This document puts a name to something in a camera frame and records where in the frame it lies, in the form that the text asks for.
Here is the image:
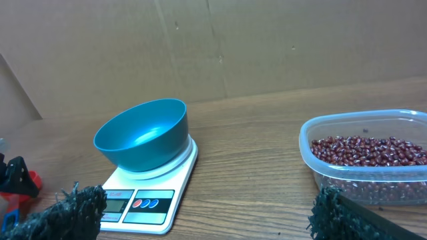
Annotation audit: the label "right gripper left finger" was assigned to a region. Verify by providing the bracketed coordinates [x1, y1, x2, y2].
[1, 182, 107, 240]

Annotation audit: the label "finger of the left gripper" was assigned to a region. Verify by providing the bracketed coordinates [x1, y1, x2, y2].
[1, 154, 39, 197]

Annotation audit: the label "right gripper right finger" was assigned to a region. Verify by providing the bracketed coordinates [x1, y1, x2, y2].
[307, 187, 424, 240]

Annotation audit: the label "red scoop with blue handle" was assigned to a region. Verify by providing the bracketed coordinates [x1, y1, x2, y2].
[0, 170, 43, 232]

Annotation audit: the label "red adzuki beans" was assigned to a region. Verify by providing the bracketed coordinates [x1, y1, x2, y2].
[310, 135, 426, 167]

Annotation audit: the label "white digital kitchen scale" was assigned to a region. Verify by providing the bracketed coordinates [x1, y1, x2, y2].
[101, 137, 198, 235]

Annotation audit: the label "teal plastic bowl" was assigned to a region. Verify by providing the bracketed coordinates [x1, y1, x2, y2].
[93, 99, 189, 172]

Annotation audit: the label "clear plastic container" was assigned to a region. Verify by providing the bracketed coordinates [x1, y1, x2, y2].
[299, 109, 426, 205]

